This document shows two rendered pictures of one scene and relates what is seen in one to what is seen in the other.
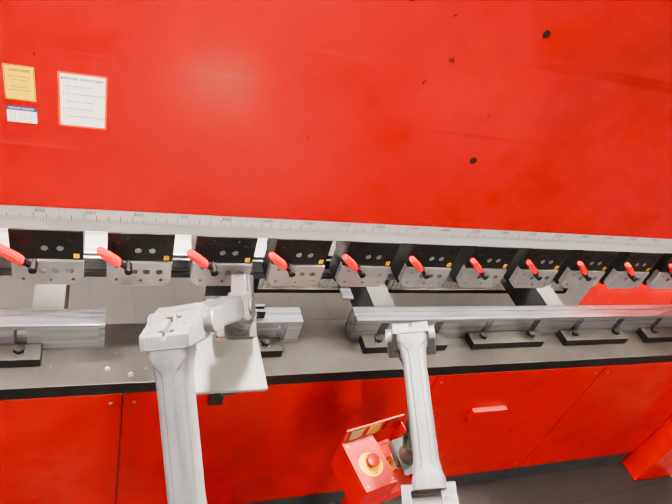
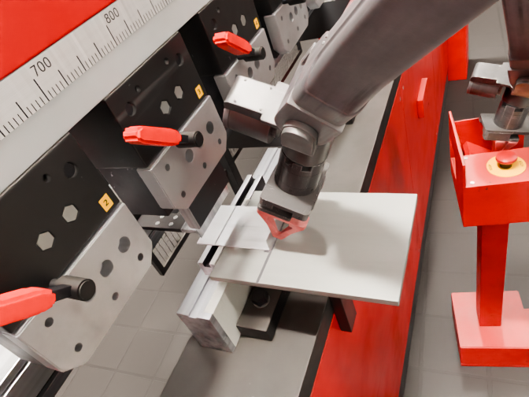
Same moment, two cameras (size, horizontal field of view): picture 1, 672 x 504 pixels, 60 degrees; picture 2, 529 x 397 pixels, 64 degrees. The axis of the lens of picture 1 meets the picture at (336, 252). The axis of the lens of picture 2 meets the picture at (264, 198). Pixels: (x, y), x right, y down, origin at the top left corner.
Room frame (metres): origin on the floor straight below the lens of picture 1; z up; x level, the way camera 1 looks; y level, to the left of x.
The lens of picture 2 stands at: (0.64, 0.41, 1.43)
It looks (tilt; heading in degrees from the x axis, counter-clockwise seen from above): 38 degrees down; 334
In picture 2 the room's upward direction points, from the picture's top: 23 degrees counter-clockwise
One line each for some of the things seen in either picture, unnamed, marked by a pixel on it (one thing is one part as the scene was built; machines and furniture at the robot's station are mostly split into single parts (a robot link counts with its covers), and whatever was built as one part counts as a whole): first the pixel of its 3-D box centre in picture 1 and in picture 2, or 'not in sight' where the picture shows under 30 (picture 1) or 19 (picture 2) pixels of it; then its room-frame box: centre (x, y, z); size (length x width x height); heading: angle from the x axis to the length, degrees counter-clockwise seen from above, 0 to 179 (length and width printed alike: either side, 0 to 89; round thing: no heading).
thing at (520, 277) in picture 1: (533, 260); not in sight; (1.58, -0.61, 1.21); 0.15 x 0.09 x 0.17; 118
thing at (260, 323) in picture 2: (230, 348); (284, 257); (1.10, 0.19, 0.89); 0.30 x 0.05 x 0.03; 118
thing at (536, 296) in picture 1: (515, 271); (294, 22); (2.10, -0.76, 0.81); 0.64 x 0.08 x 0.14; 28
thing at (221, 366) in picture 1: (225, 350); (312, 237); (1.00, 0.19, 1.00); 0.26 x 0.18 x 0.01; 28
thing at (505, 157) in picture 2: (372, 462); (505, 161); (0.97, -0.29, 0.79); 0.04 x 0.04 x 0.04
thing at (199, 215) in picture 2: (224, 286); (203, 191); (1.14, 0.26, 1.08); 0.10 x 0.02 x 0.10; 118
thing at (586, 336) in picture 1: (592, 336); not in sight; (1.73, -1.02, 0.89); 0.30 x 0.05 x 0.03; 118
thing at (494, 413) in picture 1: (485, 414); (423, 97); (1.47, -0.73, 0.59); 0.15 x 0.02 x 0.07; 118
